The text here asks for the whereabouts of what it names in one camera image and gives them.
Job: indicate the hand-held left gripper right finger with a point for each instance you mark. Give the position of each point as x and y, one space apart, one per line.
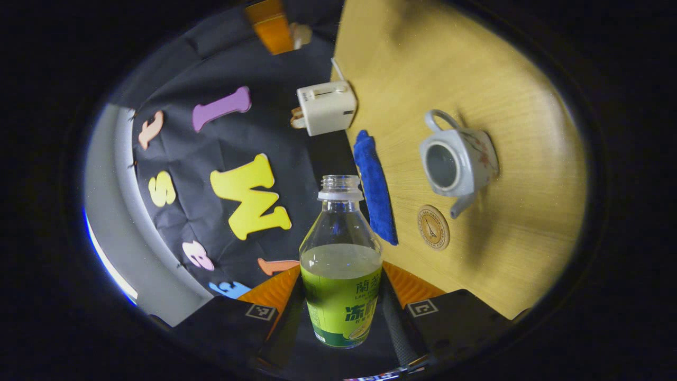
394 328

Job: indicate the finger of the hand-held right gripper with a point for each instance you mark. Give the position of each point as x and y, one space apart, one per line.
272 26

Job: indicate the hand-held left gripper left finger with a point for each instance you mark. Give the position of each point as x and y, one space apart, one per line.
283 323

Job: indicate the white teacup lid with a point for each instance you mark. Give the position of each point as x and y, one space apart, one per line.
301 36

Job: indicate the green label water bottle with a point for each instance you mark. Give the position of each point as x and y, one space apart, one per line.
341 301

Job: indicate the round wooden coaster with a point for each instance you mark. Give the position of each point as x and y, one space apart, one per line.
433 227

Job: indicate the bread slice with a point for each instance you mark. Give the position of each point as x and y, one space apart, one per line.
298 117

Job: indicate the white toaster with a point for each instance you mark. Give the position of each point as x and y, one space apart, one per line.
328 107

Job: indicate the blue towel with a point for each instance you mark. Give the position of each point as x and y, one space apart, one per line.
374 185

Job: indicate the black backdrop cloth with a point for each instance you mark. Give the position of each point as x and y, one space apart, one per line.
185 153

